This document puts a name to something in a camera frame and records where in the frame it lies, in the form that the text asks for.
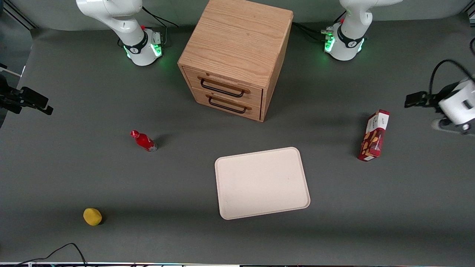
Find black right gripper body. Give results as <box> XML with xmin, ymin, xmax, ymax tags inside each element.
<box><xmin>0</xmin><ymin>73</ymin><xmax>23</xmax><ymax>114</ymax></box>

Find red cookie box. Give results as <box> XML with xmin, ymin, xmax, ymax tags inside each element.
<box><xmin>357</xmin><ymin>109</ymin><xmax>390</xmax><ymax>162</ymax></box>

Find beige plastic tray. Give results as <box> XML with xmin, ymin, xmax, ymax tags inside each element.
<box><xmin>214</xmin><ymin>147</ymin><xmax>311</xmax><ymax>220</ymax></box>

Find red soda bottle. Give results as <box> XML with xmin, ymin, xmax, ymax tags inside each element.
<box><xmin>130</xmin><ymin>130</ymin><xmax>158</xmax><ymax>153</ymax></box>

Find yellow sponge ball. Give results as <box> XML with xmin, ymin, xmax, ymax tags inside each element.
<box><xmin>83</xmin><ymin>208</ymin><xmax>103</xmax><ymax>226</ymax></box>

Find wooden two-drawer cabinet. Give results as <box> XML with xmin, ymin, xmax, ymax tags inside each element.
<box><xmin>177</xmin><ymin>0</ymin><xmax>294</xmax><ymax>122</ymax></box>

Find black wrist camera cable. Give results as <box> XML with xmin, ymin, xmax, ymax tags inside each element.
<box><xmin>429</xmin><ymin>59</ymin><xmax>475</xmax><ymax>95</ymax></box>

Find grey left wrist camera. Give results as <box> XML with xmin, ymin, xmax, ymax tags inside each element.
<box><xmin>432</xmin><ymin>118</ymin><xmax>475</xmax><ymax>135</ymax></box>

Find aluminium frame rail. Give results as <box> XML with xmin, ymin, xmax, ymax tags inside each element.
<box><xmin>2</xmin><ymin>0</ymin><xmax>38</xmax><ymax>30</ymax></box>

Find black left arm base cables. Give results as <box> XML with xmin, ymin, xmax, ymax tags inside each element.
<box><xmin>292</xmin><ymin>11</ymin><xmax>347</xmax><ymax>43</ymax></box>

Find black arm base cables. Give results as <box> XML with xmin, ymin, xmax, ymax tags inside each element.
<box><xmin>292</xmin><ymin>11</ymin><xmax>347</xmax><ymax>43</ymax></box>
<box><xmin>141</xmin><ymin>6</ymin><xmax>179</xmax><ymax>47</ymax></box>

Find black right arm base cables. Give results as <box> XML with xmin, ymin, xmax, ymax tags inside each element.
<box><xmin>141</xmin><ymin>6</ymin><xmax>179</xmax><ymax>47</ymax></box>

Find black cable on table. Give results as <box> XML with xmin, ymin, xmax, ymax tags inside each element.
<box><xmin>14</xmin><ymin>243</ymin><xmax>88</xmax><ymax>267</ymax></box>

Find black drawer handle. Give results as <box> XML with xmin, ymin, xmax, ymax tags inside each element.
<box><xmin>197</xmin><ymin>76</ymin><xmax>251</xmax><ymax>98</ymax></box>
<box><xmin>205</xmin><ymin>93</ymin><xmax>253</xmax><ymax>114</ymax></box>

